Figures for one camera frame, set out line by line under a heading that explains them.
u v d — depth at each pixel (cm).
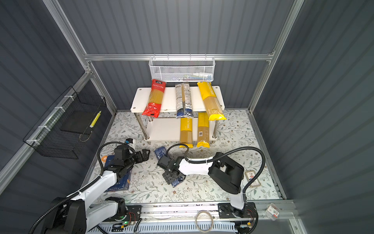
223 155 50
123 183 77
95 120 77
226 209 72
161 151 93
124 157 69
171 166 67
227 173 50
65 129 74
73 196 44
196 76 91
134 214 72
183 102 74
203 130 96
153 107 70
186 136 94
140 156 78
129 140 78
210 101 74
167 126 101
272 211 72
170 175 77
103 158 95
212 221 70
